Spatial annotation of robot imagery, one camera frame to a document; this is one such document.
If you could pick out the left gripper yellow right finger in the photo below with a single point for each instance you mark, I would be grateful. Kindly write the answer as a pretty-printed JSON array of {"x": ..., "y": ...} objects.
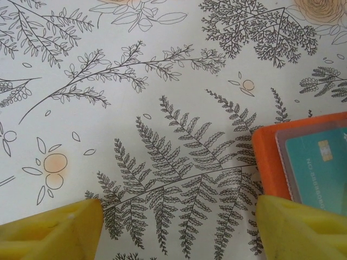
[{"x": 303, "y": 233}]

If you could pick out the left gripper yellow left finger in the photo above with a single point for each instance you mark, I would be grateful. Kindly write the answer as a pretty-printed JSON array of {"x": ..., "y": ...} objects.
[{"x": 48, "y": 233}]

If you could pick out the teal credit card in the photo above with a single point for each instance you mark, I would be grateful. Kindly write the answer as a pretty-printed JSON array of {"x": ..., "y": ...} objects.
[{"x": 311, "y": 168}]

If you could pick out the orange card holder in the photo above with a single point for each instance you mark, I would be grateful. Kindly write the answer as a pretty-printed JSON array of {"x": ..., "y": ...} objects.
[{"x": 265, "y": 162}]

